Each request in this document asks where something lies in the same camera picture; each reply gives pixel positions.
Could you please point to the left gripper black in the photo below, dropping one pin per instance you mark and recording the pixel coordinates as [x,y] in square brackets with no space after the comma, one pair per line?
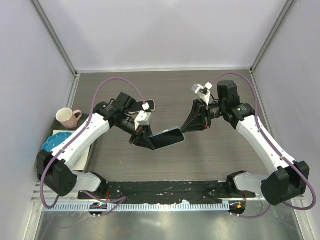
[146,140]

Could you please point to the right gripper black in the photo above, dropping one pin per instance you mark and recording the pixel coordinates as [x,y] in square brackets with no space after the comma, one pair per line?
[196,121]

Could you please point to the clear phone case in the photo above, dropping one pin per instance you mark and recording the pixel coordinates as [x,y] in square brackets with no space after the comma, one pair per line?
[167,138]

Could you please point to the black smartphone gold edge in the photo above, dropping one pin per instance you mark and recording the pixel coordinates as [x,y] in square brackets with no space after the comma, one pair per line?
[148,105]

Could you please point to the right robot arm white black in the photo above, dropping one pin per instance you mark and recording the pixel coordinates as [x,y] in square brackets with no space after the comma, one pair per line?
[285,179]

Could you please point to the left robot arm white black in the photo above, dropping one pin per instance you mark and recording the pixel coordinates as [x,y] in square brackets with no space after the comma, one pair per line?
[55,167]

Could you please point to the white square plate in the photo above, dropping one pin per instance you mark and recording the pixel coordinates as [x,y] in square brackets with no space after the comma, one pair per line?
[82,161]

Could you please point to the pink mug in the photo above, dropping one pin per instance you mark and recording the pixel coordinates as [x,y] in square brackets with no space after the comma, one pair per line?
[68,118]

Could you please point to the blue dotted plate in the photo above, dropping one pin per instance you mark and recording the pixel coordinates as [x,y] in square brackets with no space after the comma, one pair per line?
[55,140]

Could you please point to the dark green tray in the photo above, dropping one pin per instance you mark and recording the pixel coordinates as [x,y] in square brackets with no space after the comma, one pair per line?
[58,126]

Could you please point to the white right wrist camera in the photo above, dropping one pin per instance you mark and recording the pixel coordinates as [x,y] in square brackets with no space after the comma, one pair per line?
[203,92]

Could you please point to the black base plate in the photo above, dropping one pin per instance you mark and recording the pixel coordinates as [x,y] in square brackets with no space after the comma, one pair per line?
[171,192]

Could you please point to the slotted cable duct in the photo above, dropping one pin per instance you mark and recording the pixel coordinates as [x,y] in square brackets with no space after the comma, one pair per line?
[91,206]

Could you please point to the aluminium front rail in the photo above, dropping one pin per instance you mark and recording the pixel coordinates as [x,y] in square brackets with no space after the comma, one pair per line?
[50,195]

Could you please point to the right aluminium corner post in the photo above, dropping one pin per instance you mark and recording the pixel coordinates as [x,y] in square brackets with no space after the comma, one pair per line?
[289,4]

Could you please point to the aluminium corner post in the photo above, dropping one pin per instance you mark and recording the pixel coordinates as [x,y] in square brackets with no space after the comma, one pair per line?
[53,35]
[289,4]

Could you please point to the left aluminium corner post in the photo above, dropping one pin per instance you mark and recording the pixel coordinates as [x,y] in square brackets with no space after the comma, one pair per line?
[53,35]

